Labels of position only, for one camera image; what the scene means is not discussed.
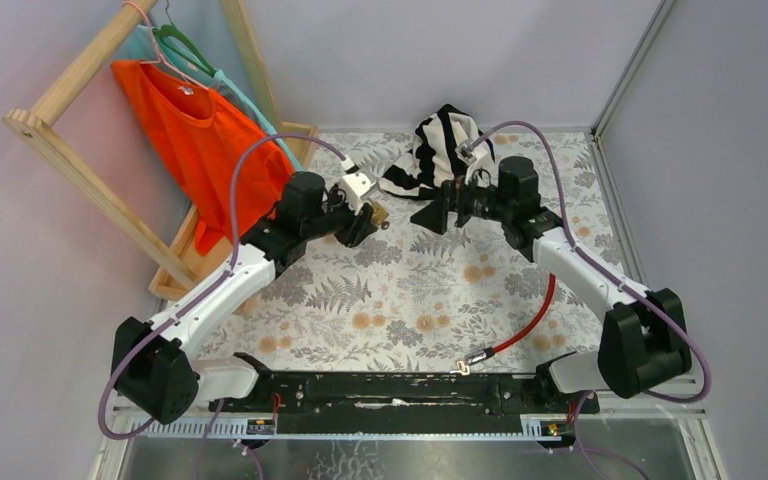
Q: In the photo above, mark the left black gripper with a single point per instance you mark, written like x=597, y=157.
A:
x=357, y=227

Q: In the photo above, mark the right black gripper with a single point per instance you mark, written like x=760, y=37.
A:
x=454, y=196

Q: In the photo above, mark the brass padlock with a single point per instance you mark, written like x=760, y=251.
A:
x=380, y=216

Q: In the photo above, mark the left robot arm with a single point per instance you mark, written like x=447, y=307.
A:
x=154, y=363

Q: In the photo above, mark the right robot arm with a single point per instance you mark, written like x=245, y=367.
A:
x=642, y=343

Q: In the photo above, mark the black white striped cloth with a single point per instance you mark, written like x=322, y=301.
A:
x=433, y=157

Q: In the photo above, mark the floral tablecloth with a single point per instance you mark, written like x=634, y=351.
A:
x=407, y=300

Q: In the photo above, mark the orange t-shirt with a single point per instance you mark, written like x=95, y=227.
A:
x=203, y=141

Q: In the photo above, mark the wooden clothes rack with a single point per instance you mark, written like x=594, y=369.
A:
x=180, y=266

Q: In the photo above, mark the pink hanger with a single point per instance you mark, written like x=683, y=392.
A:
x=160, y=57

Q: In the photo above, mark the green hanger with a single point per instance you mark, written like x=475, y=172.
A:
x=170, y=36

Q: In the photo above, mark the light blue shirt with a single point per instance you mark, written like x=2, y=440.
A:
x=138, y=47

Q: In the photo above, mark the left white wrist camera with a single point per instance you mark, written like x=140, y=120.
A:
x=355, y=186

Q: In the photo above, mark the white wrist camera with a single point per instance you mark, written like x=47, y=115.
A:
x=355, y=186
x=476, y=158

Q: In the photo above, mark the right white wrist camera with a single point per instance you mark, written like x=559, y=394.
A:
x=476, y=158

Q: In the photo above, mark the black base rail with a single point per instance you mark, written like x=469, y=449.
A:
x=406, y=404

